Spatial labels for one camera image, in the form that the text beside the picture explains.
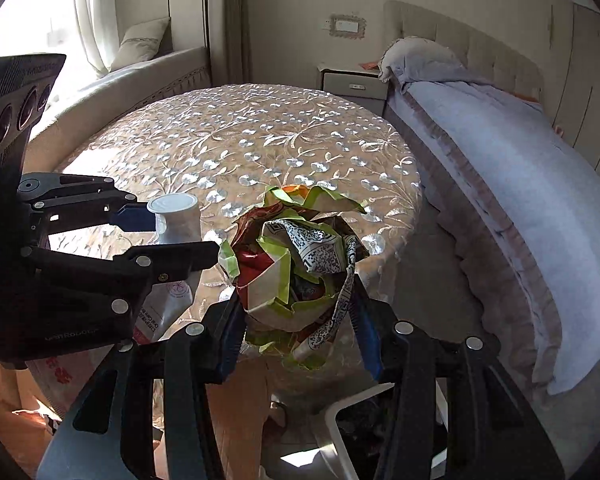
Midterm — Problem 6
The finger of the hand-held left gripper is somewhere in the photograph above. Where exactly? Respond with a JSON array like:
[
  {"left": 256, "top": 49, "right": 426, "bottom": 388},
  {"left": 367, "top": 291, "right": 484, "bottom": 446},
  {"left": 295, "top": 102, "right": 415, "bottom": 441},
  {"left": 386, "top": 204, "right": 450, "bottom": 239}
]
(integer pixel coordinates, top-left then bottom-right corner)
[
  {"left": 19, "top": 172, "right": 157, "bottom": 234},
  {"left": 22, "top": 241, "right": 220, "bottom": 326}
]

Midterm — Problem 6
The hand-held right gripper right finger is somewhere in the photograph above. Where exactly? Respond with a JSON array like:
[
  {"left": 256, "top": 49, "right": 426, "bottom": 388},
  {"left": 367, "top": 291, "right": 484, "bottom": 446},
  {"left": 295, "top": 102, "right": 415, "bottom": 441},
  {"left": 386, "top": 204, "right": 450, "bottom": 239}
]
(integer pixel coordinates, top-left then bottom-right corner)
[{"left": 350, "top": 270, "right": 566, "bottom": 480}]

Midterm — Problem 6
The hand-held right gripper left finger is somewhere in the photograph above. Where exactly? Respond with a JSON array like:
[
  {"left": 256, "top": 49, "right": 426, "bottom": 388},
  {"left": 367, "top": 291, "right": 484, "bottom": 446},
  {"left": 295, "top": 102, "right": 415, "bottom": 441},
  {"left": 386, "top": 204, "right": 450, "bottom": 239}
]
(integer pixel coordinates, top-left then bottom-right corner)
[{"left": 37, "top": 300, "right": 246, "bottom": 480}]

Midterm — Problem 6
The white squeeze tube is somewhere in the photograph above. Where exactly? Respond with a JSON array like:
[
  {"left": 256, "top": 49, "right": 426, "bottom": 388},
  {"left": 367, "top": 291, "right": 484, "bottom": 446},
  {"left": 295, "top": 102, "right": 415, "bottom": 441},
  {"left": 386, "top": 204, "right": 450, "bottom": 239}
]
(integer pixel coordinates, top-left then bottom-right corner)
[{"left": 131, "top": 193, "right": 204, "bottom": 347}]

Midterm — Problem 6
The green white wrapper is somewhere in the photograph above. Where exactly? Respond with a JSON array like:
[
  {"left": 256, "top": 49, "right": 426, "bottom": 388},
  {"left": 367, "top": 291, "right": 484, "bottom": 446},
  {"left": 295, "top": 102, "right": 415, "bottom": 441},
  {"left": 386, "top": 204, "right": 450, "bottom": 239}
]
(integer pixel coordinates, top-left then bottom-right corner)
[{"left": 217, "top": 184, "right": 372, "bottom": 372}]

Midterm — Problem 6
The white trash bin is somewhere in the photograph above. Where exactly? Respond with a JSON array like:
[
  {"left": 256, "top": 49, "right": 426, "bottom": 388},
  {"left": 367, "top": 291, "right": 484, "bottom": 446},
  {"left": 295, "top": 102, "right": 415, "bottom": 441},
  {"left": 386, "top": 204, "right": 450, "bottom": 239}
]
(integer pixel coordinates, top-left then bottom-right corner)
[{"left": 260, "top": 382, "right": 451, "bottom": 480}]

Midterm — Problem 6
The plastic bag with red print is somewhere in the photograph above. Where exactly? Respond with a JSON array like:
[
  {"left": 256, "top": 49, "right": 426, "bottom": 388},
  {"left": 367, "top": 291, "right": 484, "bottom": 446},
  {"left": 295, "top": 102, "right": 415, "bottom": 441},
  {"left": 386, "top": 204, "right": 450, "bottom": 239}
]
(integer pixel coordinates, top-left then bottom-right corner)
[{"left": 27, "top": 347, "right": 101, "bottom": 413}]

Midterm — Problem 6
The beige window seat pad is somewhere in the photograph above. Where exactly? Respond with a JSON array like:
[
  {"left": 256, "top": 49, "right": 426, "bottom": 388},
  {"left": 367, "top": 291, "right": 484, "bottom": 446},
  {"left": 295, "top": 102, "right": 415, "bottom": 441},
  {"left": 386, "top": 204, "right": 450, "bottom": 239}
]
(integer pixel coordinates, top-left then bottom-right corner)
[{"left": 27, "top": 46, "right": 213, "bottom": 146}]

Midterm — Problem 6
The embroidered beige round tablecloth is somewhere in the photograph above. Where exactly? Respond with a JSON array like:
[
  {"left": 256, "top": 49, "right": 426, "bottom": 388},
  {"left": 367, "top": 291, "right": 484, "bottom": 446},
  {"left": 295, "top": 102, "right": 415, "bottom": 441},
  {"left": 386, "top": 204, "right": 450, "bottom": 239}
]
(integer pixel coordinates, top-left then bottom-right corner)
[{"left": 27, "top": 82, "right": 423, "bottom": 411}]

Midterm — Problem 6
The grey ruffled bed skirt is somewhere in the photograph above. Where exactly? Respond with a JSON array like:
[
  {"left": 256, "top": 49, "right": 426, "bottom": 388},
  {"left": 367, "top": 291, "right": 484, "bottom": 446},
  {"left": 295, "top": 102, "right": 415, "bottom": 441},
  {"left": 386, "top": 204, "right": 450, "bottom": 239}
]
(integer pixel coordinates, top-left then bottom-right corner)
[{"left": 385, "top": 100, "right": 566, "bottom": 396}]

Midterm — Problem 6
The beige cushion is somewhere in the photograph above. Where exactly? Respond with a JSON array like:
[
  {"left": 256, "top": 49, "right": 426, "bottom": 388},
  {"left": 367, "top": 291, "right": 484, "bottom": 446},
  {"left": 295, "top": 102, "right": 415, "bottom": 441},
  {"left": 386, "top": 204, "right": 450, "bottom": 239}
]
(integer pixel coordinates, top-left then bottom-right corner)
[{"left": 111, "top": 16, "right": 172, "bottom": 66}]

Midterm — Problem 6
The white sheer curtain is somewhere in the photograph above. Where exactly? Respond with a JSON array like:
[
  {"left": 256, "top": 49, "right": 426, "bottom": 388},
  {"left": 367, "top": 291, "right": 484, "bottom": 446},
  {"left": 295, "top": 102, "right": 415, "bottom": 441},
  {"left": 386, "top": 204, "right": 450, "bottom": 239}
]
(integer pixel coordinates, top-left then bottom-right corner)
[{"left": 72, "top": 0, "right": 126, "bottom": 73}]

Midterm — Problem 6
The beige thick curtain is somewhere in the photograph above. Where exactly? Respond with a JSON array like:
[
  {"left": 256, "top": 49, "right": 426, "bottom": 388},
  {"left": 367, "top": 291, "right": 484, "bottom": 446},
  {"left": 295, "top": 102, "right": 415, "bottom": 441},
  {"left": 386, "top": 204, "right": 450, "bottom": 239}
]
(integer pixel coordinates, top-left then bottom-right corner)
[{"left": 207, "top": 0, "right": 253, "bottom": 86}]

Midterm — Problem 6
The bed with lilac cover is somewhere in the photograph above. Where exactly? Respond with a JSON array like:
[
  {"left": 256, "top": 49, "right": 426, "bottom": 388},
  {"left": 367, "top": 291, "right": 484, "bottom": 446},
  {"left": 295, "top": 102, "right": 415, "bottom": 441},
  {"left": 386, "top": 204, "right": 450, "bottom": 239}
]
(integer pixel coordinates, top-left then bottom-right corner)
[{"left": 400, "top": 67, "right": 600, "bottom": 396}]

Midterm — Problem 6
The white nightstand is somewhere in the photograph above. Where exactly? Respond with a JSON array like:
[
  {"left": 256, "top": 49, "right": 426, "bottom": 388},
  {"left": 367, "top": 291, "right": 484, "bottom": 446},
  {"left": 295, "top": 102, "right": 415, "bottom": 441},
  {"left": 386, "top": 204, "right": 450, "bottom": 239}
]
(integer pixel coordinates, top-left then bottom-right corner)
[{"left": 317, "top": 62, "right": 388, "bottom": 106}]

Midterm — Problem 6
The grey pillow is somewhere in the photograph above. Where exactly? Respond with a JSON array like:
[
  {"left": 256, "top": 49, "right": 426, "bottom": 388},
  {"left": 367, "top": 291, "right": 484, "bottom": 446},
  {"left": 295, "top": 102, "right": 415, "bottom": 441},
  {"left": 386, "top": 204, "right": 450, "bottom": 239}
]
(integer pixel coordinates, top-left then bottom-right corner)
[{"left": 378, "top": 36, "right": 468, "bottom": 83}]

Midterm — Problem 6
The beige tufted headboard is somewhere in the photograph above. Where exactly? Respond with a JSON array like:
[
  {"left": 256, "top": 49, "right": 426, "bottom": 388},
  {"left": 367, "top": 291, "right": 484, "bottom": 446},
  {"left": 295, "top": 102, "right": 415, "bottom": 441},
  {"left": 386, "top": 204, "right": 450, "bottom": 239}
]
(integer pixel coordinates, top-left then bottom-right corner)
[{"left": 384, "top": 0, "right": 546, "bottom": 106}]

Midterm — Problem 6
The beige wardrobe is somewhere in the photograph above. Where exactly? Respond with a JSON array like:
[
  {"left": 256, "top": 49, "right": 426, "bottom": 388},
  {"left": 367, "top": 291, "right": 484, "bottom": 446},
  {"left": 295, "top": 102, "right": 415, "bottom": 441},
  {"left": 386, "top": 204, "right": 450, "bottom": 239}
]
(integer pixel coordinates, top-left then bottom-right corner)
[{"left": 545, "top": 2, "right": 600, "bottom": 196}]

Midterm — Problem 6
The wall switch panel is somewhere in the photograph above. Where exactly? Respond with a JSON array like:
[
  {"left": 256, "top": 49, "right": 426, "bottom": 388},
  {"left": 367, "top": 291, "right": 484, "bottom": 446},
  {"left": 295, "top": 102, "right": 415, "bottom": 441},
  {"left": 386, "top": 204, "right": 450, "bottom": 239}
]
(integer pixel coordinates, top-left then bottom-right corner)
[{"left": 322, "top": 15, "right": 368, "bottom": 40}]

